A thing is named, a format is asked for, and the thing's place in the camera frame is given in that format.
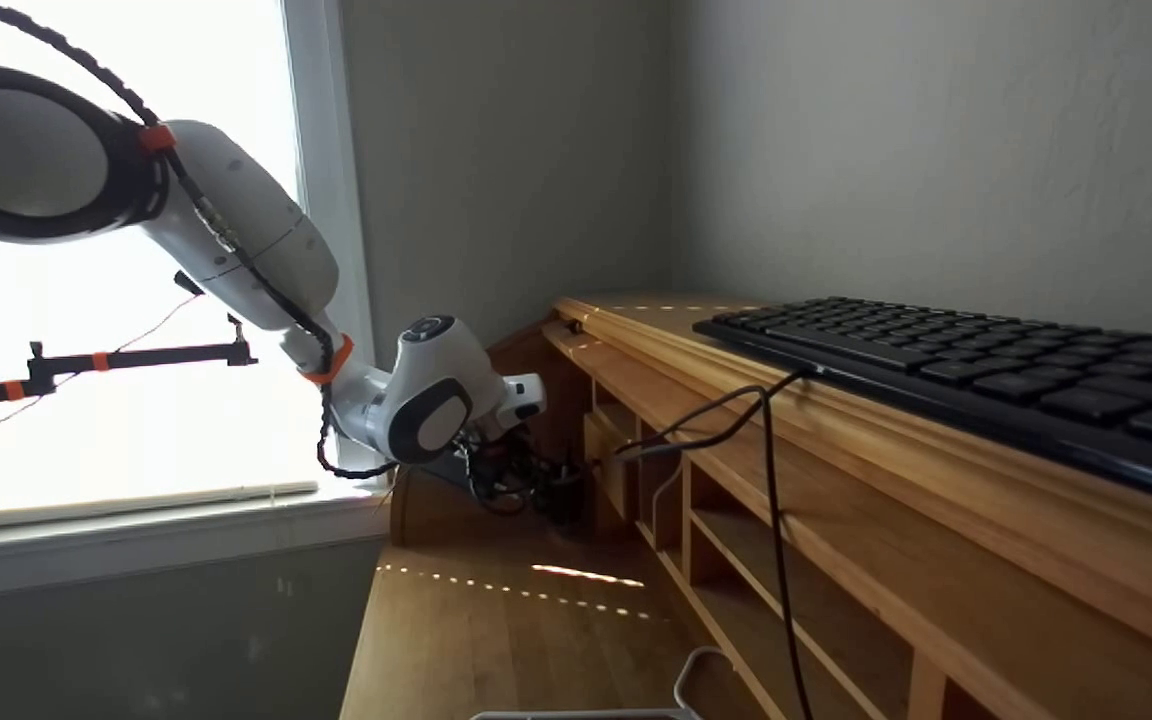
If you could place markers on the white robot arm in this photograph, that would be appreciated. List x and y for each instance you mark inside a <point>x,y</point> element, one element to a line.
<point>221,419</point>

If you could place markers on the black mug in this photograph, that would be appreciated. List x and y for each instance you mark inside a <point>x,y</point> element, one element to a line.
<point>567,494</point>

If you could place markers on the black keyboard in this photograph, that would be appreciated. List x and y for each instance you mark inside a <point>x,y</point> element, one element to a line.
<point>1055,390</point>

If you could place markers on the wooden desk hutch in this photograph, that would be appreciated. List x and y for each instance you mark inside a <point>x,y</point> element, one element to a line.
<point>851,557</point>

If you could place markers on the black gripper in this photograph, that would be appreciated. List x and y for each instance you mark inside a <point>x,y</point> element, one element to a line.
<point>506,476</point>

